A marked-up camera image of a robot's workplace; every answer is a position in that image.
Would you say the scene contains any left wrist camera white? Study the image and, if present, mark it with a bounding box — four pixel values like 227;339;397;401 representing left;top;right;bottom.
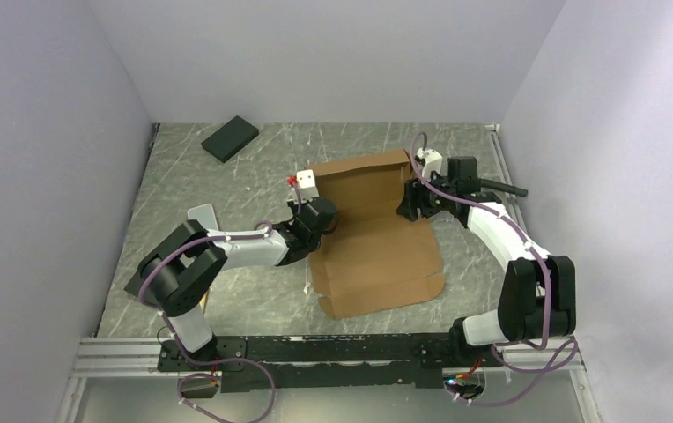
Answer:
287;169;319;201

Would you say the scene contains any aluminium frame rail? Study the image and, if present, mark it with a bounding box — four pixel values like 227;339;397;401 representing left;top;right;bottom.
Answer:
70;338;161;378

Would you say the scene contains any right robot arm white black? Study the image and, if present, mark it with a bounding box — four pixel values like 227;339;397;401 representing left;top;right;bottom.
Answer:
396;149;576;366

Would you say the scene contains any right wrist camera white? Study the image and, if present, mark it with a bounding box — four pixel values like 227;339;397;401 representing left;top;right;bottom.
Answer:
415;148;443;181

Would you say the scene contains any clear plastic lid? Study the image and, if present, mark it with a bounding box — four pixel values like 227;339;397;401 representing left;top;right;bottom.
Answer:
187;204;219;231

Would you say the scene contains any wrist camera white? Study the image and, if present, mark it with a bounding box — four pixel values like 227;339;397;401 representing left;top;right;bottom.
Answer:
415;148;443;181
287;169;319;201

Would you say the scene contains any black foam tube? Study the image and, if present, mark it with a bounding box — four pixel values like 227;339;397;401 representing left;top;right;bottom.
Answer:
479;179;529;197

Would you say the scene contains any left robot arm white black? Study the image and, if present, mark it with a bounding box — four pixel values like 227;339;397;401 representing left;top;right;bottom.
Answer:
124;197;338;370

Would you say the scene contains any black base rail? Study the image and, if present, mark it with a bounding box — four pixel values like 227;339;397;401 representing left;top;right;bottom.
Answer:
157;332;494;393

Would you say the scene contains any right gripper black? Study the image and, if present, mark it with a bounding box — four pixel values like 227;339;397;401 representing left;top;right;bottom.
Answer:
396;170;456;222

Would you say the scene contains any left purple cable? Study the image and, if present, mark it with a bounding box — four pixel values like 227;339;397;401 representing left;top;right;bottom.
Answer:
137;220;277;423

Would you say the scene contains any black flat box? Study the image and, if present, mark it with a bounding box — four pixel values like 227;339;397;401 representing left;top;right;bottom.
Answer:
201;115;260;163

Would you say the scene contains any brown cardboard box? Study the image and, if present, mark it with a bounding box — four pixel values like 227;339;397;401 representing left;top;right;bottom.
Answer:
308;150;445;319

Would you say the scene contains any black triangular plate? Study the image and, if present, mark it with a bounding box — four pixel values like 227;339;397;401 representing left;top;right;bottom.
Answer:
123;271;160;308

